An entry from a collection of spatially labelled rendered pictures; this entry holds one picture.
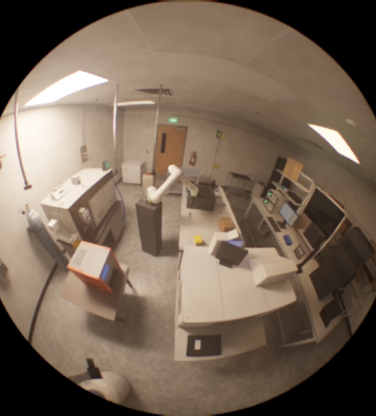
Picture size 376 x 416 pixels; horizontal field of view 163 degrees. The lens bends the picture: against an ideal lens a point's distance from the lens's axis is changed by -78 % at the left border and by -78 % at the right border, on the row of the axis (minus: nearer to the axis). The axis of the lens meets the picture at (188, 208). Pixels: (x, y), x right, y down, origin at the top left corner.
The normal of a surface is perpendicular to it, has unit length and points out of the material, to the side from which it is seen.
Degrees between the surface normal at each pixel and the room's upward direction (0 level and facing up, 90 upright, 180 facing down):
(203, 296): 0
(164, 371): 0
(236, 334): 0
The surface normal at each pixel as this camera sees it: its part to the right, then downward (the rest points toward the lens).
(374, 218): -0.99, -0.11
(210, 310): 0.15, -0.80
